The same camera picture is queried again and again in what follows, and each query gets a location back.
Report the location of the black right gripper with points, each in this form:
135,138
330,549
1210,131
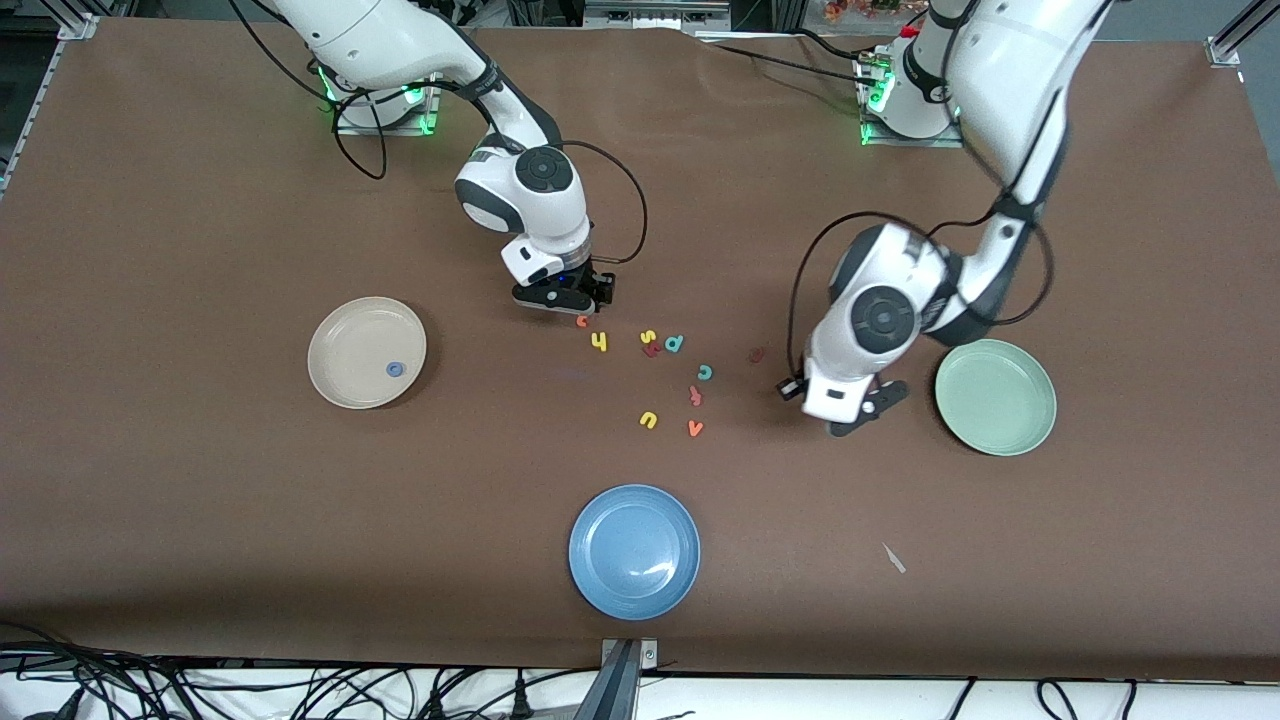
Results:
598,284

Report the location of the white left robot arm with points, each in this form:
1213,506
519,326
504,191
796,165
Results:
880,320

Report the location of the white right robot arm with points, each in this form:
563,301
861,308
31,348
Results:
540,200

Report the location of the white paper scrap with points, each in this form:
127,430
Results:
894,559

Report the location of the green plate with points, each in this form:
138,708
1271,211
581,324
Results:
995,400

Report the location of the blue plate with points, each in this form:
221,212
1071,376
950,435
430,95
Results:
634,550

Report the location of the beige brown plate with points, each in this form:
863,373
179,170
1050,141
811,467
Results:
355,345

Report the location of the grey metal box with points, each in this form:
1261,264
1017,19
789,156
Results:
655,15

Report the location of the orange colourful object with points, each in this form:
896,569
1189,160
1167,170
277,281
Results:
850,10

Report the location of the black power plug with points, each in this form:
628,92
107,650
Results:
520,697
437,705

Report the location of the brown table cover sheet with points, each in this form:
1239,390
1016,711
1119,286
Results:
200,520

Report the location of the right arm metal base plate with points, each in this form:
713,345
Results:
400,131

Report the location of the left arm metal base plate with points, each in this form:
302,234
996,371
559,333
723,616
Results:
900,143

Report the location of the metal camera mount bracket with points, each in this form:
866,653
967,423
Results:
620,685

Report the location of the aluminium frame profile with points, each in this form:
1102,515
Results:
1222,50

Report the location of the aluminium frame rail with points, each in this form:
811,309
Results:
78,27

